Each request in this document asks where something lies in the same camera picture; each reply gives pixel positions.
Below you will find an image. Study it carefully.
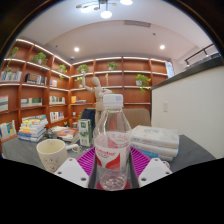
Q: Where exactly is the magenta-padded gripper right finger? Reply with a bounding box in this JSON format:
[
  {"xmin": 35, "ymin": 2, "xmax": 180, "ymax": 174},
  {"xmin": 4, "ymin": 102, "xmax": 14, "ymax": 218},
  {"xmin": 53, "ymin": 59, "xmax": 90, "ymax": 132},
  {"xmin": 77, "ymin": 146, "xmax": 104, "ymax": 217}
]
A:
[{"xmin": 128, "ymin": 146, "xmax": 173, "ymax": 189}]

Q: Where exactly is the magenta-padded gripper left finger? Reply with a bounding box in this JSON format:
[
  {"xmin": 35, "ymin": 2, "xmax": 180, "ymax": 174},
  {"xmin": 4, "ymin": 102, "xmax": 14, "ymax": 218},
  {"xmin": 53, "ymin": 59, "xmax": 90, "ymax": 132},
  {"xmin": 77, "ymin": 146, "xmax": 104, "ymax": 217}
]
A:
[{"xmin": 53, "ymin": 147, "xmax": 99, "ymax": 189}]

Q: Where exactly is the clear plastic water bottle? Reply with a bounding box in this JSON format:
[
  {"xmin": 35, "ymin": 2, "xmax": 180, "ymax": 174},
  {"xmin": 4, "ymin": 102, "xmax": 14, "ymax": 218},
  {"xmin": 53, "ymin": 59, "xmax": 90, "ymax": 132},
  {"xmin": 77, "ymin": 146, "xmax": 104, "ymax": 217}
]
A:
[{"xmin": 93, "ymin": 93, "xmax": 133, "ymax": 192}]

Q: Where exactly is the tissue pack with blue print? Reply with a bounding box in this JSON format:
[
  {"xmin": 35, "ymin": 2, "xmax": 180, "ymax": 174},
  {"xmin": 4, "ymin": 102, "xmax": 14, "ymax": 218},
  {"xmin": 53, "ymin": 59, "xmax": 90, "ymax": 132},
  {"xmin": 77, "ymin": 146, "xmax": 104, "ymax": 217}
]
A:
[{"xmin": 143, "ymin": 149, "xmax": 175, "ymax": 162}]

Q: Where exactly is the white tissue pack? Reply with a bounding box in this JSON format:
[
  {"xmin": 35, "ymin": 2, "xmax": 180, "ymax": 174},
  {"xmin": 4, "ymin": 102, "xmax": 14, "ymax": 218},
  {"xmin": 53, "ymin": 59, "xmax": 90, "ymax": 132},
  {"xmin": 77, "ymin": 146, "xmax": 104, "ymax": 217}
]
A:
[
  {"xmin": 131, "ymin": 125, "xmax": 181, "ymax": 150},
  {"xmin": 131, "ymin": 141, "xmax": 180, "ymax": 158}
]

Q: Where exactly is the cream ceramic mug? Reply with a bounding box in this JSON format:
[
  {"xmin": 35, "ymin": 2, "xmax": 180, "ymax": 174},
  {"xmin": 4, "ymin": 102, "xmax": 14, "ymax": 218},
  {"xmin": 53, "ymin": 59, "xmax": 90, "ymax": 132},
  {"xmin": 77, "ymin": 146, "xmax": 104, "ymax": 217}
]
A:
[{"xmin": 35, "ymin": 138, "xmax": 81, "ymax": 174}]

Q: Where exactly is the flat round red coaster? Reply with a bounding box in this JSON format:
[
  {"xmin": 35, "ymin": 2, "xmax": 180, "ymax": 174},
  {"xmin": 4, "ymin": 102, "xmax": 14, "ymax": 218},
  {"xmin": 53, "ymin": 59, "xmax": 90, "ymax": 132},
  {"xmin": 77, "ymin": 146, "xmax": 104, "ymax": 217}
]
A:
[{"xmin": 96, "ymin": 179, "xmax": 132, "ymax": 191}]

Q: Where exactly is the tall green-white carton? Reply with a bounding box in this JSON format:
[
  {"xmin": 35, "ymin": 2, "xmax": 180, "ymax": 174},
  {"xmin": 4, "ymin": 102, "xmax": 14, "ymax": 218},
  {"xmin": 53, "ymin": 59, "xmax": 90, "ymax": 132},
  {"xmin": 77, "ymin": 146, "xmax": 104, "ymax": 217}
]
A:
[{"xmin": 78, "ymin": 118, "xmax": 94, "ymax": 148}]

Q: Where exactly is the beige chair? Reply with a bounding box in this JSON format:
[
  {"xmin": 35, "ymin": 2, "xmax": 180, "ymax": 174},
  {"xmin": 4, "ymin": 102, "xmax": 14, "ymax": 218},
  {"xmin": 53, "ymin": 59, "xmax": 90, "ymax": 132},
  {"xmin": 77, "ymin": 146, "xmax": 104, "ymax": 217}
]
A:
[{"xmin": 122, "ymin": 107, "xmax": 152, "ymax": 129}]

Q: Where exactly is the dark blue chair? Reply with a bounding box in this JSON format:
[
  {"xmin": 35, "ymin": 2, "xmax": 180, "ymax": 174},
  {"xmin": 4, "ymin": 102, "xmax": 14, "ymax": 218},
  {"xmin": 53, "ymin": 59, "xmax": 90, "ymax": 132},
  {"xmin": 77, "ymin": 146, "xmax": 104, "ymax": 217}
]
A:
[{"xmin": 80, "ymin": 107, "xmax": 97, "ymax": 129}]

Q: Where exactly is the colourful book stack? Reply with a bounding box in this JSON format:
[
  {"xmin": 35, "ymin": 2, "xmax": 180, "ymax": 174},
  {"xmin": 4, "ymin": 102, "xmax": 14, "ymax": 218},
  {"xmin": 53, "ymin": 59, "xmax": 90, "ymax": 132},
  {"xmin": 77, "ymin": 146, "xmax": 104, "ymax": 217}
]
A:
[{"xmin": 17, "ymin": 114, "xmax": 49, "ymax": 143}]

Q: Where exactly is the white partition with dark top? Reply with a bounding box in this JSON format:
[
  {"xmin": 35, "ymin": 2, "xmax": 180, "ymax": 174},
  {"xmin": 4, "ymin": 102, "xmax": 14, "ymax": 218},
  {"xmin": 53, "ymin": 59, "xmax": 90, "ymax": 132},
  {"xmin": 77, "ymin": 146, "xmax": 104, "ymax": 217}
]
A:
[{"xmin": 150, "ymin": 55, "xmax": 224, "ymax": 160}]

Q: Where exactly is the wooden artist mannequin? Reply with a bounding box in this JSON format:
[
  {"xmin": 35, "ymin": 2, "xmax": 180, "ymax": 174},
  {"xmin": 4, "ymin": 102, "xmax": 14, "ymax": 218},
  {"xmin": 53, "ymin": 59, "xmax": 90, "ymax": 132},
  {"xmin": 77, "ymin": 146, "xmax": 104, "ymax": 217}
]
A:
[{"xmin": 81, "ymin": 73, "xmax": 113, "ymax": 129}]

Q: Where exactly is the ceiling air vent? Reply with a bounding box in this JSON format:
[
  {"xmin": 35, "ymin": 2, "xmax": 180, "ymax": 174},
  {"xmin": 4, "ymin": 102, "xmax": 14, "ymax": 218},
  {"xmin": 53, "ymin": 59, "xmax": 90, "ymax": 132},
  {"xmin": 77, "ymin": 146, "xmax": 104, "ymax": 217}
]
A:
[{"xmin": 124, "ymin": 19, "xmax": 152, "ymax": 28}]

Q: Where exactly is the multi-bulb ceiling lamp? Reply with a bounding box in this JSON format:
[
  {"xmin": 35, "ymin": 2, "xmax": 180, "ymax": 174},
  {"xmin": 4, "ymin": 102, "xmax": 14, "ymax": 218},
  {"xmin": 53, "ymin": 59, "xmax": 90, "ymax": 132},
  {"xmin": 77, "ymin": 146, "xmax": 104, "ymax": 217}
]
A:
[{"xmin": 75, "ymin": 0, "xmax": 134, "ymax": 20}]

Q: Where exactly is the wooden wall shelf unit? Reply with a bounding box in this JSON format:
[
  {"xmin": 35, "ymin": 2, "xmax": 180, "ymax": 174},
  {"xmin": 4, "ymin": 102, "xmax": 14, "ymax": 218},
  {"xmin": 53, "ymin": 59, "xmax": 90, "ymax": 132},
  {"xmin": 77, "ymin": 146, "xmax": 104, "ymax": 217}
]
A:
[{"xmin": 0, "ymin": 37, "xmax": 174, "ymax": 141}]

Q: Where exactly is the black ceiling track rail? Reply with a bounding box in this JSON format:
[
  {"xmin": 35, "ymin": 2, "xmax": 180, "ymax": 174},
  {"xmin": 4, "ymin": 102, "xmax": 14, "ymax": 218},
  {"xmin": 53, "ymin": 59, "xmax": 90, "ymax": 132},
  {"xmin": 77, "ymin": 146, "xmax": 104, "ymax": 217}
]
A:
[{"xmin": 184, "ymin": 42, "xmax": 216, "ymax": 66}]

